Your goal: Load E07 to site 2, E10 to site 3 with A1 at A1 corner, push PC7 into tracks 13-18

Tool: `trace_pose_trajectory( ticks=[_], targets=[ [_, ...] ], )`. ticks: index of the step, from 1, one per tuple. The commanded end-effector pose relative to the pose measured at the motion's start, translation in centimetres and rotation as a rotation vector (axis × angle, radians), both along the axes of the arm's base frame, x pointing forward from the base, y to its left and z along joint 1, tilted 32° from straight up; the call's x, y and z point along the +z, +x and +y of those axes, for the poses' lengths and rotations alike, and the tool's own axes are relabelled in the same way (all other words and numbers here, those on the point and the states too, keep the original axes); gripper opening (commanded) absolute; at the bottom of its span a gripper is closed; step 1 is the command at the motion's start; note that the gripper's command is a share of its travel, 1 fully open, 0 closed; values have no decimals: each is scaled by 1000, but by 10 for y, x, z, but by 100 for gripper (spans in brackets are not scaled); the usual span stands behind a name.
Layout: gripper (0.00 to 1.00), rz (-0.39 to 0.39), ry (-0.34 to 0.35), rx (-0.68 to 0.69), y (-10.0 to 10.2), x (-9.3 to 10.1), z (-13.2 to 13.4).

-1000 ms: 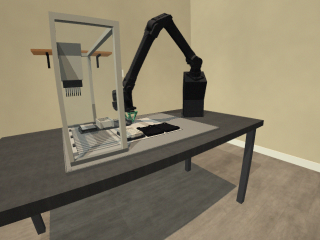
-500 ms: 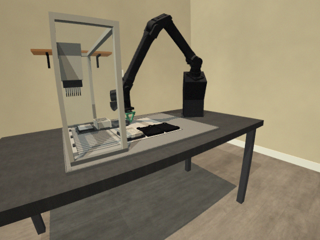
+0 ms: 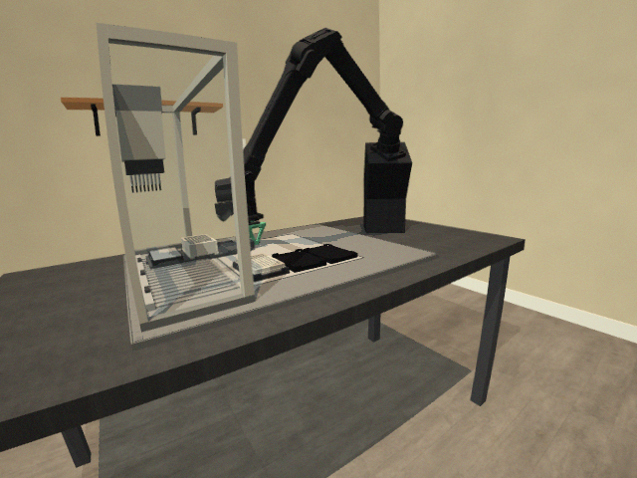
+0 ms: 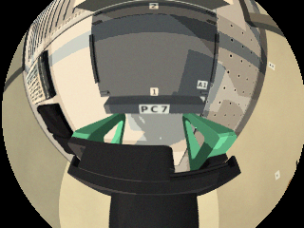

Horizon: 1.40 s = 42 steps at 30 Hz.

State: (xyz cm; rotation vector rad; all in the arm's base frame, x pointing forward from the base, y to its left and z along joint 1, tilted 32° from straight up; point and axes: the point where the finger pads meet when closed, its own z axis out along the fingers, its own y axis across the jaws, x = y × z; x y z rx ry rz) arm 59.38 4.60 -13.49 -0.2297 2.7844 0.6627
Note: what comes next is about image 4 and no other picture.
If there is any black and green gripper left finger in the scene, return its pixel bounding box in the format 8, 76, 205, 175
71, 113, 126, 144

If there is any cream deep-well block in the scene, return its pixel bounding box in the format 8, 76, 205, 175
74, 0, 234, 14

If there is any grey carrier tray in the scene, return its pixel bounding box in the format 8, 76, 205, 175
89, 2, 219, 114

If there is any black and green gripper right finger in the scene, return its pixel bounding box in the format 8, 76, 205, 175
182, 113, 237, 171

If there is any white well plate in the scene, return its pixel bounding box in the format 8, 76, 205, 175
26, 57, 49, 104

